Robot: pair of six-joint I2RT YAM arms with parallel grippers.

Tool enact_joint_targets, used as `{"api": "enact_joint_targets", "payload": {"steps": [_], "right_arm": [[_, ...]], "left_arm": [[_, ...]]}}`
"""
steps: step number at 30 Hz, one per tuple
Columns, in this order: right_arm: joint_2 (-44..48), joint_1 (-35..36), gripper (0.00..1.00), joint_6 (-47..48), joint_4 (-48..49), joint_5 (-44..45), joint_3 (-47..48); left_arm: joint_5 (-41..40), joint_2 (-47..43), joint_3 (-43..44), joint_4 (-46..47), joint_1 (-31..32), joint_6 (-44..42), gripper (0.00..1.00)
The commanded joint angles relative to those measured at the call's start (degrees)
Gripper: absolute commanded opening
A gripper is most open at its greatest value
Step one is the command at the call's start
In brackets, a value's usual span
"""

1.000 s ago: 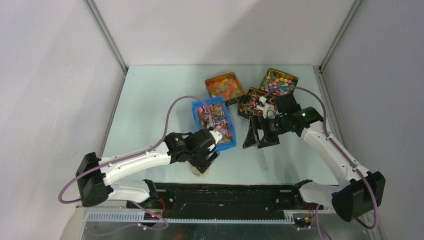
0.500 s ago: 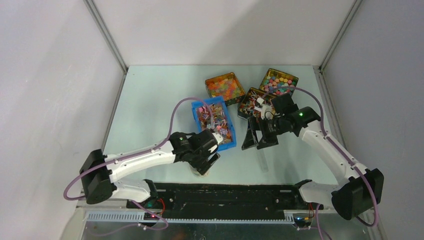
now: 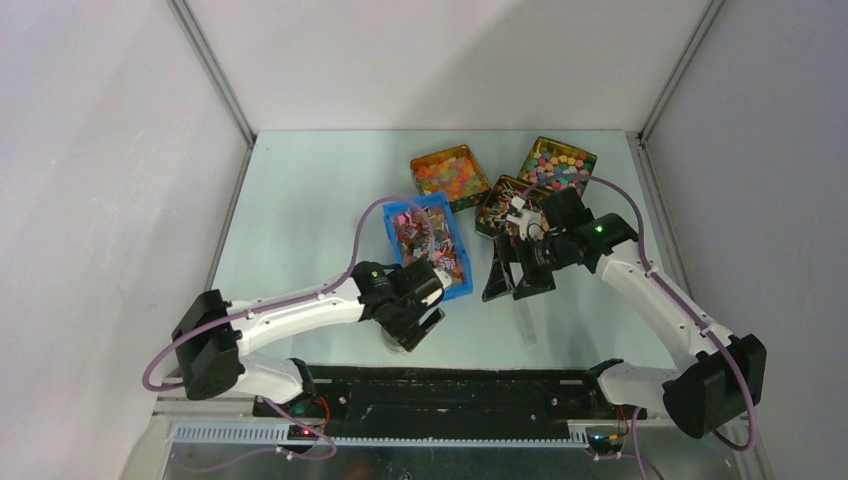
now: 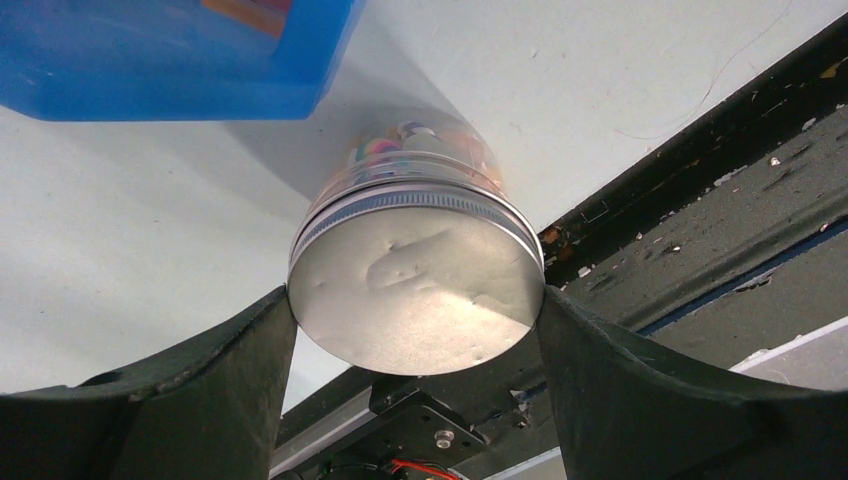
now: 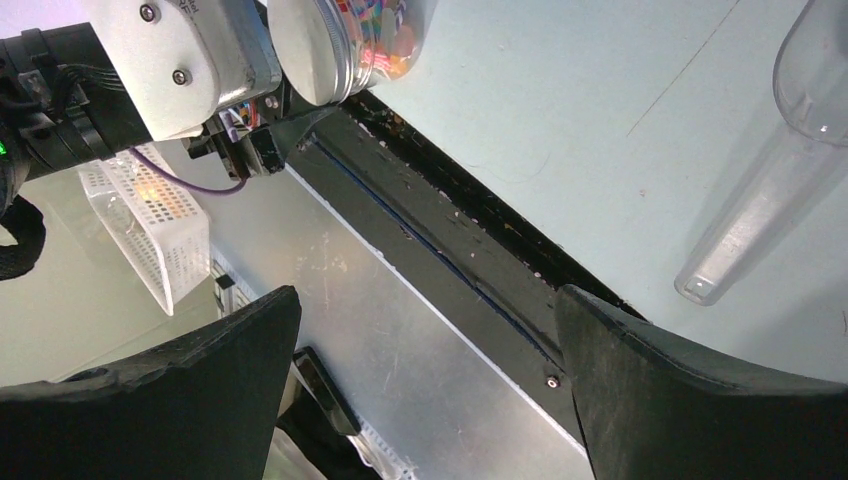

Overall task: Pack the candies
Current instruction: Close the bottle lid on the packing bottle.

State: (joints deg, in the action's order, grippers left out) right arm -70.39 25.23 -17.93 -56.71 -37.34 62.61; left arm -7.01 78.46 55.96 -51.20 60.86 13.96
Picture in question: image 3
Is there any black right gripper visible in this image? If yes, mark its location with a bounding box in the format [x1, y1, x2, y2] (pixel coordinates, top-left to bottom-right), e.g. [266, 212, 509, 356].
[482, 231, 572, 302]

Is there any clear plastic scoop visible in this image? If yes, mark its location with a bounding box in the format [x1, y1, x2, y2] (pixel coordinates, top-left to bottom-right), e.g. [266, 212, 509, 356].
[514, 299, 537, 345]

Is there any clear plastic jar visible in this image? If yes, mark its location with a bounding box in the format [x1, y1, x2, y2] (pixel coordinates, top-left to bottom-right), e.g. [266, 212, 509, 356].
[380, 330, 405, 353]

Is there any blue plastic candy bin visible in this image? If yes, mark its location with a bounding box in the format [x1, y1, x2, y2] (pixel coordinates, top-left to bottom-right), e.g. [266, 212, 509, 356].
[383, 192, 473, 301]

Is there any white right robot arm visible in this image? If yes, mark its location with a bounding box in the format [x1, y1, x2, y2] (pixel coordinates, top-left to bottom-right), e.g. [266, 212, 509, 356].
[482, 188, 767, 439]

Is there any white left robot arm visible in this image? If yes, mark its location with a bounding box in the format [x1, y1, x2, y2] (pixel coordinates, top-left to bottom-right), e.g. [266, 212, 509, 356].
[172, 259, 452, 417]

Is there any tin of wrapped candies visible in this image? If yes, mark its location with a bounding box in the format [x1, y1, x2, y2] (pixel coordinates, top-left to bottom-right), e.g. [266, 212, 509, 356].
[474, 175, 531, 239]

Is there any tin of orange candies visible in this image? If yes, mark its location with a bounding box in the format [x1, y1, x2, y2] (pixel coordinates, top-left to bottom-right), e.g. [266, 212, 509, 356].
[409, 144, 491, 212]

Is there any tin of pastel candies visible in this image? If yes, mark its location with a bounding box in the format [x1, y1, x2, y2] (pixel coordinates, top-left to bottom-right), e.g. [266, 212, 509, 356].
[517, 136, 598, 196]

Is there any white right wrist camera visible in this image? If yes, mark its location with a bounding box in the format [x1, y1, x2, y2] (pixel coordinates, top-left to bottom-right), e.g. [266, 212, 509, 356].
[506, 196, 545, 240]

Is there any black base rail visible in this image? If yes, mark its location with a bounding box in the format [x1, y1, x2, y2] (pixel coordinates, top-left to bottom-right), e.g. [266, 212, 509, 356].
[280, 366, 634, 438]

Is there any grey slotted cable duct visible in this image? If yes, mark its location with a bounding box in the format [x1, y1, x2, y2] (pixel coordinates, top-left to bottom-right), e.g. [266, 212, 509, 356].
[171, 421, 590, 448]

